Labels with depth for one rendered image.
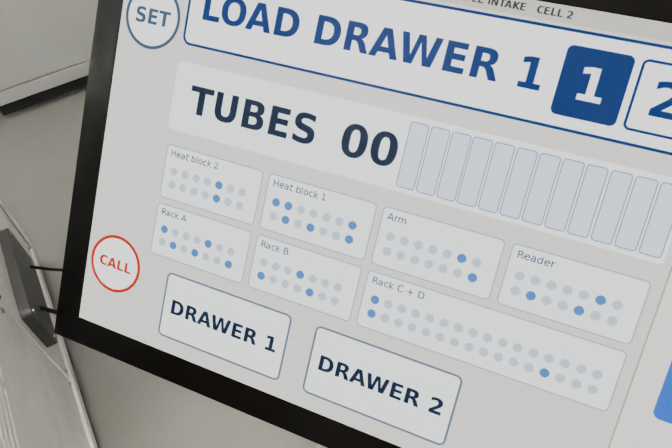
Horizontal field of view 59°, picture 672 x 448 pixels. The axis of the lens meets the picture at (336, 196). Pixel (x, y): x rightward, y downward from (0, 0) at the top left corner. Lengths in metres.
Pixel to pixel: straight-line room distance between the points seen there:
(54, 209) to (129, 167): 1.58
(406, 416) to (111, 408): 1.23
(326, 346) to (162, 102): 0.19
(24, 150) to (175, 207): 1.85
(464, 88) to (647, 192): 0.11
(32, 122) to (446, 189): 2.08
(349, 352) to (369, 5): 0.21
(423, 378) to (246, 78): 0.21
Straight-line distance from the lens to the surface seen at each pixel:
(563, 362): 0.36
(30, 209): 2.03
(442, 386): 0.37
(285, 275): 0.38
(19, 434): 1.05
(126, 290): 0.44
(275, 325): 0.39
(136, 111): 0.42
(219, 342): 0.41
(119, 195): 0.43
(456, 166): 0.34
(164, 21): 0.41
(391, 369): 0.37
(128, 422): 1.54
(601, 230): 0.34
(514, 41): 0.34
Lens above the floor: 1.35
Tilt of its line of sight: 49 degrees down
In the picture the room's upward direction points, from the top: 4 degrees counter-clockwise
